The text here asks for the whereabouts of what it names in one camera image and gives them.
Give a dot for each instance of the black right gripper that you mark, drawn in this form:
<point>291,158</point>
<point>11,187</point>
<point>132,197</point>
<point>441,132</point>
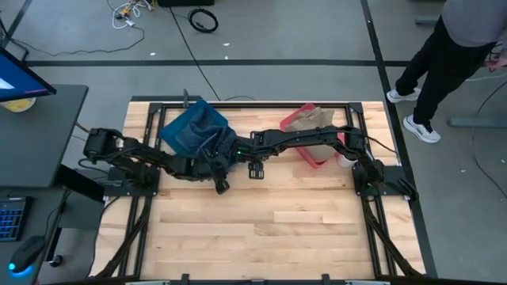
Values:
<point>247,148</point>

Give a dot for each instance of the walking person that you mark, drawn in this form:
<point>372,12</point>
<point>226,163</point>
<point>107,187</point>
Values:
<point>443,59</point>

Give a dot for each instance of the red plastic bin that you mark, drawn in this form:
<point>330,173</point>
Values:
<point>291,116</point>

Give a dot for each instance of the yellow container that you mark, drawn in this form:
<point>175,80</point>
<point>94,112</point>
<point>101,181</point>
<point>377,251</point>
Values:
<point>17,105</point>

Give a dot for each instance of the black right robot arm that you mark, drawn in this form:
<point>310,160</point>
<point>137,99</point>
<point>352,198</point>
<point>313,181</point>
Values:
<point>309,136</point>

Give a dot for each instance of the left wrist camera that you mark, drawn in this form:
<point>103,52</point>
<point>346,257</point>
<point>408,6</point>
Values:
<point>222,187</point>

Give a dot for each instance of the blue plastic bin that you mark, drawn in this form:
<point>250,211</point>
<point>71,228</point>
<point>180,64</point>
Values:
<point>170,136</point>

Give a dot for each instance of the black computer mouse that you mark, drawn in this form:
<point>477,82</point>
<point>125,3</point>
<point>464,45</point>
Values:
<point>27,253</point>

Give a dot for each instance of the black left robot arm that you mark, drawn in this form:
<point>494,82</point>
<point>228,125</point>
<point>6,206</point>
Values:
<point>158,160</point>

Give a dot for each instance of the grey table leg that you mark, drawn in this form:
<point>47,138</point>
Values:
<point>475,122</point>

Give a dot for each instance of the white cup with plant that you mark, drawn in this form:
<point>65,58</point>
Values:
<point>345,161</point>

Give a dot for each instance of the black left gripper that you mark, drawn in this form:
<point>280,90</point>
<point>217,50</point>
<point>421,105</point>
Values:
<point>212,168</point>

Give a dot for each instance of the computer monitor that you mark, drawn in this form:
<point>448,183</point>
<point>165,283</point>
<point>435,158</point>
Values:
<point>17,79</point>

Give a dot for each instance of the black keyboard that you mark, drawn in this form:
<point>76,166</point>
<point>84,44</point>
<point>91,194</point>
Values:
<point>11,219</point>

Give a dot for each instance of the black desk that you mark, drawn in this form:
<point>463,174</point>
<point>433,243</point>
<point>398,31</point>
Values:
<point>39,138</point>

